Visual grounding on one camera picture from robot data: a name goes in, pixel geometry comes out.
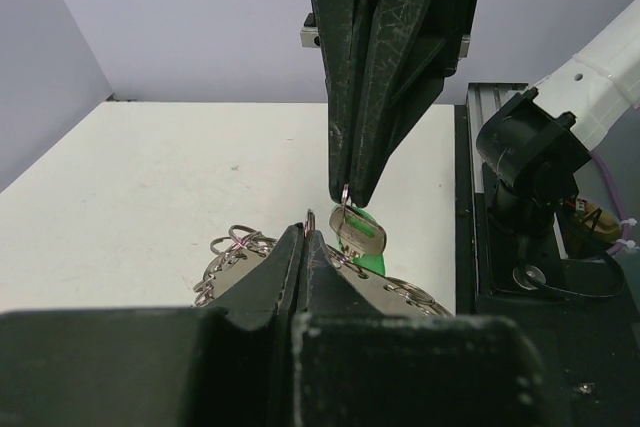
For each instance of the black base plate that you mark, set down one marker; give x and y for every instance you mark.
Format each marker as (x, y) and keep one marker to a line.
(526, 250)

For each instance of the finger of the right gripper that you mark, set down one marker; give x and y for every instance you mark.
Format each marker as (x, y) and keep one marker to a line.
(339, 25)
(394, 28)

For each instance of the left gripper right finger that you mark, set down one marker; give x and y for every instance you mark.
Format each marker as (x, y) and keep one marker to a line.
(325, 298)

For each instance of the round metal keyring disc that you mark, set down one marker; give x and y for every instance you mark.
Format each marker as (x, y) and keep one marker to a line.
(243, 249)

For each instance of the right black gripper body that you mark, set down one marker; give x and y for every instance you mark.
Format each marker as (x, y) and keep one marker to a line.
(436, 51)

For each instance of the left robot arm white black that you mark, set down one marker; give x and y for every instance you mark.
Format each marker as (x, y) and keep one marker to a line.
(467, 370)

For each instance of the green tag key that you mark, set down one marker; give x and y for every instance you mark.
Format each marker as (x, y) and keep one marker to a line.
(361, 239)

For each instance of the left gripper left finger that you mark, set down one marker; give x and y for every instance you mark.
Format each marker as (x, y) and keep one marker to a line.
(253, 349)

